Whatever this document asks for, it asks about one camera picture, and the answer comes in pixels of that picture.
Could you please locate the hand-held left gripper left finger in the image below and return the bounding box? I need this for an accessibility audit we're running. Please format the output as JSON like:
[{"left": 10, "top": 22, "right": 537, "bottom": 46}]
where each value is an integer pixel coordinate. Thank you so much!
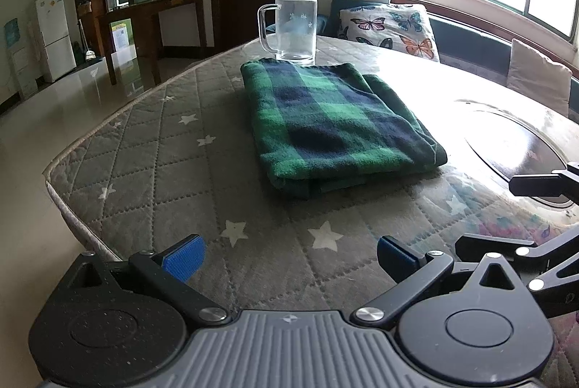
[{"left": 61, "top": 234, "right": 231, "bottom": 325}]

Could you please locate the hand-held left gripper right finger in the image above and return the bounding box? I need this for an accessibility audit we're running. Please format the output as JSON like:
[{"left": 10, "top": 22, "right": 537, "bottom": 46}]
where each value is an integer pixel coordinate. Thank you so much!
[{"left": 350, "top": 234, "right": 525, "bottom": 325}]

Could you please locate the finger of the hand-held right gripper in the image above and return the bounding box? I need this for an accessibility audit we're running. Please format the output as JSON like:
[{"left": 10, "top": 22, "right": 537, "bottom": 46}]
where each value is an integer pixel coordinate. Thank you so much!
[
  {"left": 509, "top": 162, "right": 579, "bottom": 208},
  {"left": 455, "top": 225, "right": 579, "bottom": 319}
]

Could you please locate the green plaid flannel cloth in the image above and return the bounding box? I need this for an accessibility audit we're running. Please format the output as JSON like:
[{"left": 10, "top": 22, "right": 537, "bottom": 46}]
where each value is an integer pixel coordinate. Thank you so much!
[{"left": 240, "top": 59, "right": 448, "bottom": 200}]

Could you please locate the dark round wooden turntable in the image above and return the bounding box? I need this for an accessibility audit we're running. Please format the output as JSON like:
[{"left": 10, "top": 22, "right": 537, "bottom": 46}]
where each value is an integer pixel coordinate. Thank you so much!
[{"left": 452, "top": 99, "right": 579, "bottom": 208}]

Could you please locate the beige pillow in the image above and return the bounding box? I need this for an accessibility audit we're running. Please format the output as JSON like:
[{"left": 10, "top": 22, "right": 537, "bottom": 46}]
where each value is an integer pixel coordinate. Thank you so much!
[{"left": 507, "top": 38, "right": 573, "bottom": 118}]

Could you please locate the blue sofa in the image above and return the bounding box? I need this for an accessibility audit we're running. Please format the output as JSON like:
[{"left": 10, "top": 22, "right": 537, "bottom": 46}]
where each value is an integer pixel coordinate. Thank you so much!
[{"left": 267, "top": 0, "right": 579, "bottom": 122}]

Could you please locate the butterfly print pillow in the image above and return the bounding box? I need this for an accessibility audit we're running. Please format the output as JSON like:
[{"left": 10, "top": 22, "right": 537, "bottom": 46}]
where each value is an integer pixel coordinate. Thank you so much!
[{"left": 338, "top": 4, "right": 440, "bottom": 63}]

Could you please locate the broom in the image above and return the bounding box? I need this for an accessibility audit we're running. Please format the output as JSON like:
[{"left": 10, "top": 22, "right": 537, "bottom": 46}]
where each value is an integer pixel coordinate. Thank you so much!
[{"left": 76, "top": 18, "right": 102, "bottom": 63}]

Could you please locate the framed paper sign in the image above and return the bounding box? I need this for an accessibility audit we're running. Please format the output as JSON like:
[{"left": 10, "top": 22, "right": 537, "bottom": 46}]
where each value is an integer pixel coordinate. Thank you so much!
[{"left": 110, "top": 18, "right": 135, "bottom": 53}]

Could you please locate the clear glass mug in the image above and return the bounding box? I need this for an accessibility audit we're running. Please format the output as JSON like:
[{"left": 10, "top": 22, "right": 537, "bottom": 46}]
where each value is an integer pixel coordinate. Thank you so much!
[{"left": 257, "top": 0, "right": 317, "bottom": 67}]

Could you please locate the dark wooden counter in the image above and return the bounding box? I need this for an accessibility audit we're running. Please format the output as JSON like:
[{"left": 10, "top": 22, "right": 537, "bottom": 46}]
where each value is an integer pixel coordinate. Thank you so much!
[{"left": 95, "top": 0, "right": 209, "bottom": 86}]

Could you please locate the water dispenser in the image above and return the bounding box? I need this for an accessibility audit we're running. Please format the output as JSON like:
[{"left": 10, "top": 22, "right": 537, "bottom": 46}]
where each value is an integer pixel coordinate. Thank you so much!
[{"left": 4, "top": 18, "right": 39, "bottom": 99}]

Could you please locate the white refrigerator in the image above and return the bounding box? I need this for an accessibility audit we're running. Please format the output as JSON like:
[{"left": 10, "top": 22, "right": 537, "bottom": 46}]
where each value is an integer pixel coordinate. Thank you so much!
[{"left": 35, "top": 0, "right": 77, "bottom": 84}]

